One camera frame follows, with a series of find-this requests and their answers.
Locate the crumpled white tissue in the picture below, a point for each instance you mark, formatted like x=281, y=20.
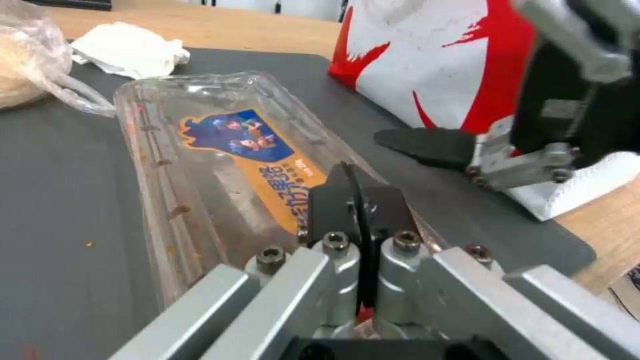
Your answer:
x=130, y=47

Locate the dark grey table mat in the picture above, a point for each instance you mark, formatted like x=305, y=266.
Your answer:
x=55, y=195

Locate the clear plastic bag with bread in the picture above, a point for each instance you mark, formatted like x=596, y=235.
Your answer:
x=25, y=63

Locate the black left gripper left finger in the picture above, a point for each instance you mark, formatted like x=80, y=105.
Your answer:
x=295, y=285

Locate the red and white takeout bag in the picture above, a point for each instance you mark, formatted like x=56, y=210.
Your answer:
x=425, y=48

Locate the black flat object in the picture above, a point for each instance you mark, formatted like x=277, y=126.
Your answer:
x=82, y=3

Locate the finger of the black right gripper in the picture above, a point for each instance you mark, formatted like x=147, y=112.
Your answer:
x=575, y=33
x=510, y=161

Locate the clear plastic container blue label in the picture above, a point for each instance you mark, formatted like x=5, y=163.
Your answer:
x=210, y=157

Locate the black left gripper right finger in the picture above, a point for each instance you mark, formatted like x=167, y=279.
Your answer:
x=450, y=285

